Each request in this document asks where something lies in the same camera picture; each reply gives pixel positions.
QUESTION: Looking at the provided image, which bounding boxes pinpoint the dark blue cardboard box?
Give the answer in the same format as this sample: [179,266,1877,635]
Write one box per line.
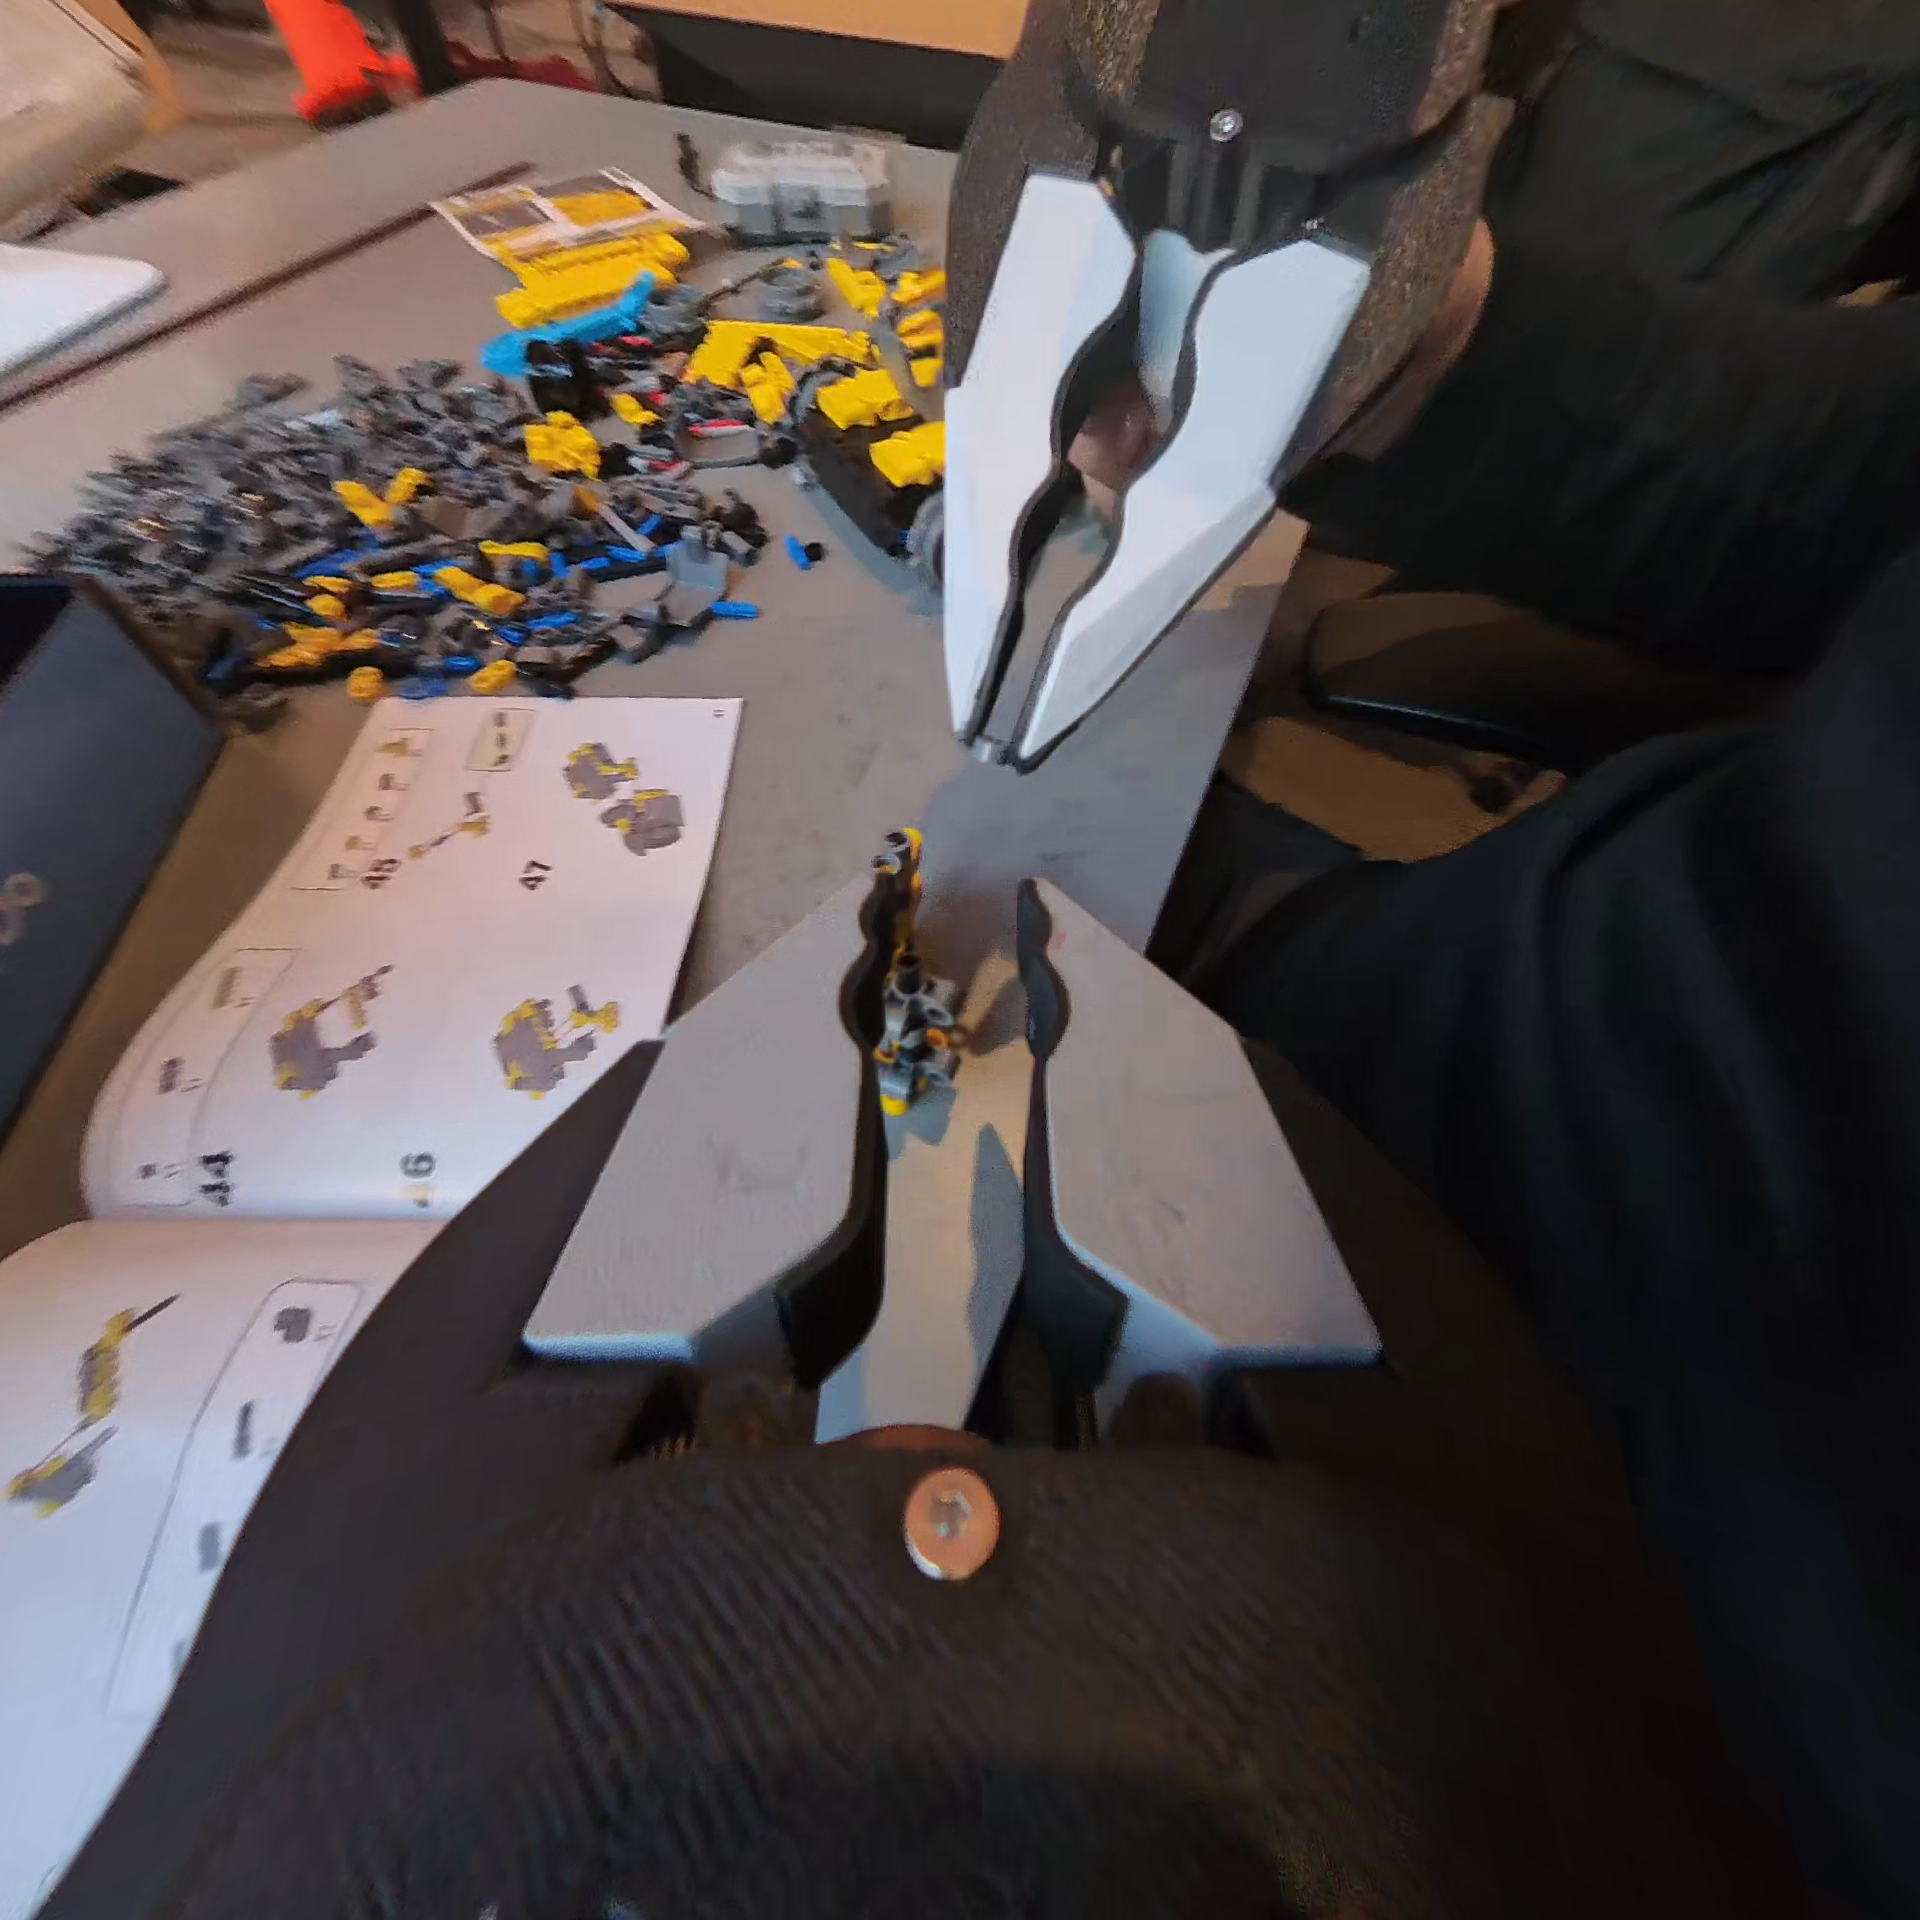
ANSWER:
[0,576,226,1144]

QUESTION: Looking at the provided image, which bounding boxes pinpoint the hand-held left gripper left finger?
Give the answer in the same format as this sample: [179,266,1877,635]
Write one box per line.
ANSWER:
[522,872,903,1391]

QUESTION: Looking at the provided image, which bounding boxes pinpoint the open instruction booklet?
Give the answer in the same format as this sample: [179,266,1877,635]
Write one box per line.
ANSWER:
[0,692,746,1906]

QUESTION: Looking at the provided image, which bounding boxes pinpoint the orange object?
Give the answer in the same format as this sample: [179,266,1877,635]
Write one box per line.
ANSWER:
[264,0,419,126]

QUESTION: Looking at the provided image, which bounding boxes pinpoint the yellow black brick vehicle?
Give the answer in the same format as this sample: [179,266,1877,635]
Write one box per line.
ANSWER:
[796,376,954,578]

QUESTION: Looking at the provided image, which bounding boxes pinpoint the black office chair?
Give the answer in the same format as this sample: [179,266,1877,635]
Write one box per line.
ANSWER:
[1297,592,1771,811]

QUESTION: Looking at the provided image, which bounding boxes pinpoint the person's right hand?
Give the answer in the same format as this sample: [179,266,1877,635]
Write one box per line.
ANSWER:
[1073,218,1503,522]

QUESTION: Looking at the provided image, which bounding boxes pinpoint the person's dark clothing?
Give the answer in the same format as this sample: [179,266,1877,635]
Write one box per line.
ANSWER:
[1155,570,1920,1920]

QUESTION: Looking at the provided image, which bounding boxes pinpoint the blue brick panel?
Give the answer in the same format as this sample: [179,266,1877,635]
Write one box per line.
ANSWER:
[480,271,664,385]

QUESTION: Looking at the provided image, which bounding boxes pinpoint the grey desk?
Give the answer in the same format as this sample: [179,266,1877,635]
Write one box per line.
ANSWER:
[0,75,1307,1920]

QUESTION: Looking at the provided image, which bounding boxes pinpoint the grey brick battery block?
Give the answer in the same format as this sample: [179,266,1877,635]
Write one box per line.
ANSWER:
[709,138,895,250]

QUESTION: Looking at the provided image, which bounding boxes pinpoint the yellow brick panel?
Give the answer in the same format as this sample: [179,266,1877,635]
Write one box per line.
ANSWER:
[497,225,695,331]

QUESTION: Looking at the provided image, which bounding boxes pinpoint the yellow five-hole brick beam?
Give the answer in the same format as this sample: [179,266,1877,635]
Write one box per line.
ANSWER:
[873,826,928,976]

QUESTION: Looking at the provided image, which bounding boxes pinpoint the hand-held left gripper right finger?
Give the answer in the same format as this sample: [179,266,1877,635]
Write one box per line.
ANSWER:
[1018,878,1383,1415]

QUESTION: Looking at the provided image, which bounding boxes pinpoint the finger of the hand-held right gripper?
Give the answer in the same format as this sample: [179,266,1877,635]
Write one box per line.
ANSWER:
[1013,232,1375,776]
[941,172,1143,748]

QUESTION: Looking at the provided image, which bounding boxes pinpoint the grey yellow brick assembly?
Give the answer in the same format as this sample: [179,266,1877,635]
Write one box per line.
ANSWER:
[867,826,973,1126]

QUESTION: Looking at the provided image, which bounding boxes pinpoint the pile of loose brick pieces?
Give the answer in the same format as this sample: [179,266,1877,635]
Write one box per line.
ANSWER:
[31,256,962,737]

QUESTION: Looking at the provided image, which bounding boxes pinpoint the white flat object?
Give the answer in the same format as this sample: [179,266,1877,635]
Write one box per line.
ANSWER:
[0,246,169,380]

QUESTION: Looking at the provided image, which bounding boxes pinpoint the white sticker sheet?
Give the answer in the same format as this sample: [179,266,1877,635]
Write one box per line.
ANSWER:
[433,167,706,256]

